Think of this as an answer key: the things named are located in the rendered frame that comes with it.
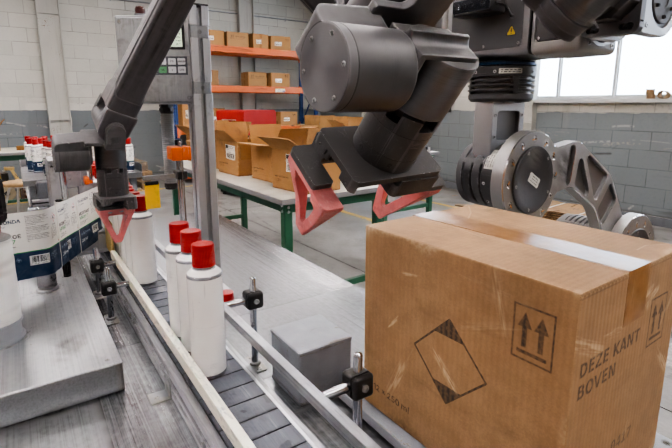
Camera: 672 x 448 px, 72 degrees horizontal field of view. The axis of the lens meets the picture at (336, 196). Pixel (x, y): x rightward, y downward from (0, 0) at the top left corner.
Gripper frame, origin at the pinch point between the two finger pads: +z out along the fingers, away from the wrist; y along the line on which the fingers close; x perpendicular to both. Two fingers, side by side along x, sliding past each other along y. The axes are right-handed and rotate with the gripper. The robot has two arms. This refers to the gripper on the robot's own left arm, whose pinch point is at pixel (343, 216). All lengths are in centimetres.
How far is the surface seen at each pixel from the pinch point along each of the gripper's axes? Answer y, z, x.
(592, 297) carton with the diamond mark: -14.8, -6.2, 18.0
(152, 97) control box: -3, 37, -65
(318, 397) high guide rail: 1.7, 18.2, 11.2
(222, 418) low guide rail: 9.3, 28.0, 6.9
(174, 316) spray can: 5.7, 45.5, -16.1
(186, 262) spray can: 5.1, 32.1, -18.2
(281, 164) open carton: -112, 152, -145
